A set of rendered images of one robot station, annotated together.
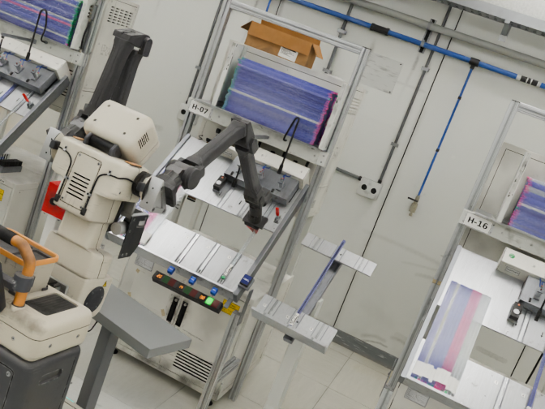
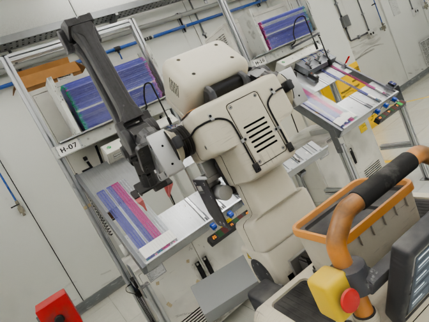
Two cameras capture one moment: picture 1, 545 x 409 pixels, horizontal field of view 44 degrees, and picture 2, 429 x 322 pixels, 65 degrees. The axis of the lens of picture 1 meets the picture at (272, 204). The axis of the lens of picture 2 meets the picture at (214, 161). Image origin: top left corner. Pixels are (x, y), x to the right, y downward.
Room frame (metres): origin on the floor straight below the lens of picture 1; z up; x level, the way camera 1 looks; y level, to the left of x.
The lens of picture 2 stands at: (1.61, 1.28, 1.24)
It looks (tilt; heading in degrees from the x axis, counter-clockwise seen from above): 9 degrees down; 317
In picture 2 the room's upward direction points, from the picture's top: 26 degrees counter-clockwise
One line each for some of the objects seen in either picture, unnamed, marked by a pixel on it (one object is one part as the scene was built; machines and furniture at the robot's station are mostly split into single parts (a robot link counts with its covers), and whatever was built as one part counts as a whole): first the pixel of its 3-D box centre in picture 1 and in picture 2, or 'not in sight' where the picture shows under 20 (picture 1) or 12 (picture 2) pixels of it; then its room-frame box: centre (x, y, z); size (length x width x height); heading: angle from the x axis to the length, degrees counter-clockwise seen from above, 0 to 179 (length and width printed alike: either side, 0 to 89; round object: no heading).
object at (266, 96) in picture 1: (279, 101); (113, 93); (3.35, 0.14, 1.52); 0.51 x 0.13 x 0.27; 74
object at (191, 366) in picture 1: (199, 311); (188, 269); (3.48, 0.17, 0.31); 0.70 x 0.65 x 0.62; 74
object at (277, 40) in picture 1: (298, 44); (66, 68); (3.67, 0.17, 1.82); 0.68 x 0.30 x 0.20; 74
